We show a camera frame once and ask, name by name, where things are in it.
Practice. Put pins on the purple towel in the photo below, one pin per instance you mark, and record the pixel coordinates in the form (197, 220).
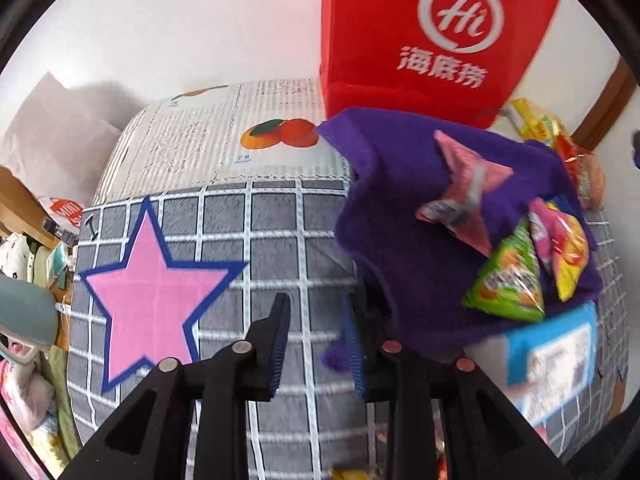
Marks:
(423, 269)

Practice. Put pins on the green snack packet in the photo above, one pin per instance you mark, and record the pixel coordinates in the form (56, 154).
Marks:
(508, 284)

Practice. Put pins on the newspaper print fruit sheet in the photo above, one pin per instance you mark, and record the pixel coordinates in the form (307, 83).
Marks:
(260, 130)

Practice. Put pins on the light blue kettle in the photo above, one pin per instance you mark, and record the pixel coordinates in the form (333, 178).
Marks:
(29, 320)

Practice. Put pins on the pink yellow fries packet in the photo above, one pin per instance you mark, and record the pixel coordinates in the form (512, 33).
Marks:
(561, 245)

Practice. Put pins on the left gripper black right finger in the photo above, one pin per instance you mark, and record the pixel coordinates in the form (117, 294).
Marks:
(485, 436)

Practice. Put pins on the pink bow-shaped snack packet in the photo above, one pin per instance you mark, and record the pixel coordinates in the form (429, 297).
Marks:
(460, 208)

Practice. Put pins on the white Miniso paper bag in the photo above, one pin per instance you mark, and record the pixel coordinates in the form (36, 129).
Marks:
(58, 148)

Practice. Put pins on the brown wooden door frame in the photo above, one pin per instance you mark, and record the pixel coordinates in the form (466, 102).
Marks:
(604, 113)

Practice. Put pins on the pink star mat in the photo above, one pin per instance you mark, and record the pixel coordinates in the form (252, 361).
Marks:
(150, 301)

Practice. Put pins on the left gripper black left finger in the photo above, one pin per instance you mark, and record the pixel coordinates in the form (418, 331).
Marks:
(148, 435)

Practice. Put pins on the grey checkered bed sheet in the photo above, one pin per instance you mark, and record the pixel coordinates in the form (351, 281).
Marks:
(284, 229)

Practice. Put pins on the red paper shopping bag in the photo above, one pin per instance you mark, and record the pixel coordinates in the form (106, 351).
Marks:
(458, 60)

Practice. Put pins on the blue tissue box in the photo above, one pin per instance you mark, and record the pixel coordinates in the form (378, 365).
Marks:
(541, 367)

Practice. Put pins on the orange chips bag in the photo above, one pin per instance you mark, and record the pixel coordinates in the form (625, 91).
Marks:
(585, 171)

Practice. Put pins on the yellow chips bag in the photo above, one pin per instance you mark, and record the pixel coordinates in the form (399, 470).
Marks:
(533, 122)

